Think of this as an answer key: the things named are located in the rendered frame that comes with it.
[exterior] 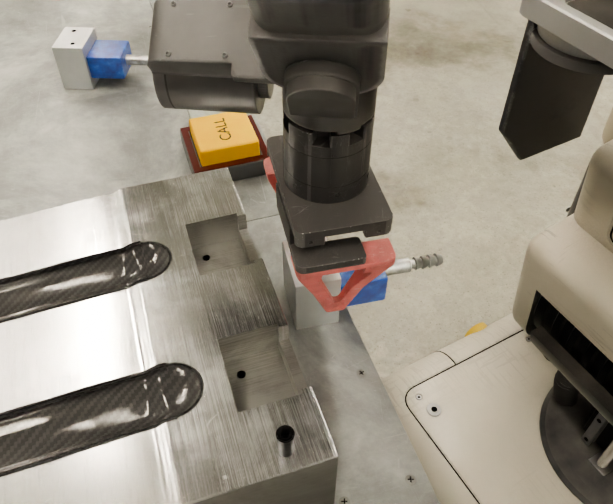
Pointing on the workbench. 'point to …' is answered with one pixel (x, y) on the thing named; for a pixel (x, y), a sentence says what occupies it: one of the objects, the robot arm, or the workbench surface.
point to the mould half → (143, 358)
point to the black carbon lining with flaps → (85, 279)
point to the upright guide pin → (285, 440)
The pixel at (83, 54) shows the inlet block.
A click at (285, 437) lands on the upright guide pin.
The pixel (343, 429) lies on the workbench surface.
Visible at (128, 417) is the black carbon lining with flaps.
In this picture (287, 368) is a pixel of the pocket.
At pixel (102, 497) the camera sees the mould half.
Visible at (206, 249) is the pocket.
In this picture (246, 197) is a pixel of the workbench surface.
